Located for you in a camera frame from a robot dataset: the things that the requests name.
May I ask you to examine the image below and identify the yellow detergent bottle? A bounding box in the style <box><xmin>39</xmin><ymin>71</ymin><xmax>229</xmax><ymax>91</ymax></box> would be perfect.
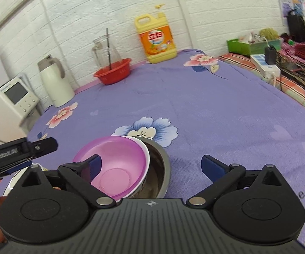
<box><xmin>135</xmin><ymin>4</ymin><xmax>178</xmax><ymax>64</ymax></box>

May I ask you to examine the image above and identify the black power adapter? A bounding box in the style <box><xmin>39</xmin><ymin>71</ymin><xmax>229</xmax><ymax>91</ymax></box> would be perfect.
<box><xmin>264</xmin><ymin>45</ymin><xmax>277</xmax><ymax>65</ymax></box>

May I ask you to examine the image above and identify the black stirring stick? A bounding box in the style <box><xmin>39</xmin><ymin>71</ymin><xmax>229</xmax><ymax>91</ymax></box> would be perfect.
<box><xmin>106</xmin><ymin>28</ymin><xmax>112</xmax><ymax>70</ymax></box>

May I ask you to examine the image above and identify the glass pitcher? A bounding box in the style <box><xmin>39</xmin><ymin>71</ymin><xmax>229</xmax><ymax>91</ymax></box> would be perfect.
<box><xmin>92</xmin><ymin>35</ymin><xmax>122</xmax><ymax>68</ymax></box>

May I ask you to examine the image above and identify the red patterned bedding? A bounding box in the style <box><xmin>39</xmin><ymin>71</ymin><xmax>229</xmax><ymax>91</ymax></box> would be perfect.
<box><xmin>219</xmin><ymin>43</ymin><xmax>305</xmax><ymax>107</ymax></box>

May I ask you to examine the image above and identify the green box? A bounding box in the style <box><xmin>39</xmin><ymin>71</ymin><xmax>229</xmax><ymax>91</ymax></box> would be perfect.
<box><xmin>226</xmin><ymin>39</ymin><xmax>282</xmax><ymax>57</ymax></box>

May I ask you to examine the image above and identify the stainless steel bowl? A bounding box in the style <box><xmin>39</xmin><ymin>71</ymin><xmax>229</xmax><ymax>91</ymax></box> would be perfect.
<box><xmin>130</xmin><ymin>136</ymin><xmax>171</xmax><ymax>199</ymax></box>

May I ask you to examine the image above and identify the white water dispenser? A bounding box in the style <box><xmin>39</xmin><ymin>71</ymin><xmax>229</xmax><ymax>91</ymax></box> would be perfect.
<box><xmin>0</xmin><ymin>77</ymin><xmax>40</xmax><ymax>145</ymax></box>

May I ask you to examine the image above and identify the white red patterned bowl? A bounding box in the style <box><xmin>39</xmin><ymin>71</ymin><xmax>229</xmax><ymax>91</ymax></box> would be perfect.
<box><xmin>109</xmin><ymin>136</ymin><xmax>150</xmax><ymax>201</ymax></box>

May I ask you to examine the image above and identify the white thermos jug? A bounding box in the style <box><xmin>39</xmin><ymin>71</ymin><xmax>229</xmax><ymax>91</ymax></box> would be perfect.
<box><xmin>38</xmin><ymin>54</ymin><xmax>75</xmax><ymax>107</ymax></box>

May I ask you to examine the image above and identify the purple floral tablecloth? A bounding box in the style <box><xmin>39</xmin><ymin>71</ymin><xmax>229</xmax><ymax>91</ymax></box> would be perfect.
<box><xmin>0</xmin><ymin>48</ymin><xmax>305</xmax><ymax>247</ymax></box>

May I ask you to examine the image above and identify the large white plate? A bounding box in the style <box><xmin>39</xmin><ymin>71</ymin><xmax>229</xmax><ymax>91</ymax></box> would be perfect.
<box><xmin>3</xmin><ymin>163</ymin><xmax>48</xmax><ymax>197</ymax></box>

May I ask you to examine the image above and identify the red plastic basket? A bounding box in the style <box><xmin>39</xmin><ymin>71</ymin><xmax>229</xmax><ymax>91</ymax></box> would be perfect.
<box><xmin>93</xmin><ymin>58</ymin><xmax>131</xmax><ymax>86</ymax></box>

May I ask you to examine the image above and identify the black bag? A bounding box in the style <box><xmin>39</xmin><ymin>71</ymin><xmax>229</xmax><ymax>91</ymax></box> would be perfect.
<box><xmin>287</xmin><ymin>10</ymin><xmax>305</xmax><ymax>43</ymax></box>

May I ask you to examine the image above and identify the white power strip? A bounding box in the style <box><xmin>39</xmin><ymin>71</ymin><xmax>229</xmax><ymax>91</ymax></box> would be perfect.
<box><xmin>250</xmin><ymin>54</ymin><xmax>280</xmax><ymax>80</ymax></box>

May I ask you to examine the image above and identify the purple plastic bowl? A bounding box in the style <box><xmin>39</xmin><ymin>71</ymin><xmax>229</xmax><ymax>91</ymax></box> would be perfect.
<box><xmin>74</xmin><ymin>136</ymin><xmax>150</xmax><ymax>202</ymax></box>

